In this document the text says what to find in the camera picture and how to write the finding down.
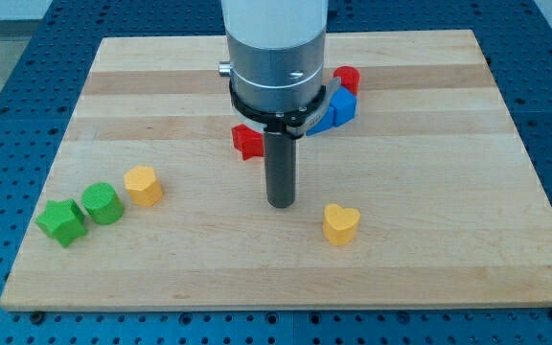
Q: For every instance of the blue block behind arm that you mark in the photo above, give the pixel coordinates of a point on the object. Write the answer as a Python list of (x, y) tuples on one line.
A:
[(326, 123)]

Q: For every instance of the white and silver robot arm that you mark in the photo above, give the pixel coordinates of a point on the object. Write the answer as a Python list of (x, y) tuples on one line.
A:
[(276, 60)]

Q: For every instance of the yellow heart block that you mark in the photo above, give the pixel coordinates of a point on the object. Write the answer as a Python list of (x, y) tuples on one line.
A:
[(340, 224)]

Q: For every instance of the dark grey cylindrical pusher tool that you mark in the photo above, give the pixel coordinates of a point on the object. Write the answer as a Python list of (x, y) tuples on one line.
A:
[(279, 169)]

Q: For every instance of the red star block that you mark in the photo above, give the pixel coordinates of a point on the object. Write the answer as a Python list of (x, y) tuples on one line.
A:
[(247, 141)]

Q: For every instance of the blue cube block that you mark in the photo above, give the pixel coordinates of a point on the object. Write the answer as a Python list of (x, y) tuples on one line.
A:
[(344, 106)]

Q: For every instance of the red cylinder block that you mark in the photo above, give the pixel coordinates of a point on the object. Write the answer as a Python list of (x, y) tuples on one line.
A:
[(350, 78)]

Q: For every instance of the yellow hexagon block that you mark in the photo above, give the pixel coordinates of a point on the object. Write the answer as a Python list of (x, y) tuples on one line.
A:
[(143, 186)]

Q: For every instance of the wooden board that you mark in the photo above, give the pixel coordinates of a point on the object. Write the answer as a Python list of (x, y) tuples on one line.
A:
[(452, 211)]

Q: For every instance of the green cylinder block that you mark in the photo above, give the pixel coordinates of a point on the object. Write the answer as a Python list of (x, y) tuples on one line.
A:
[(102, 203)]

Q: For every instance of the green star block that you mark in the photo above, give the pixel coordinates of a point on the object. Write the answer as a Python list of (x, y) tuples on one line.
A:
[(62, 221)]

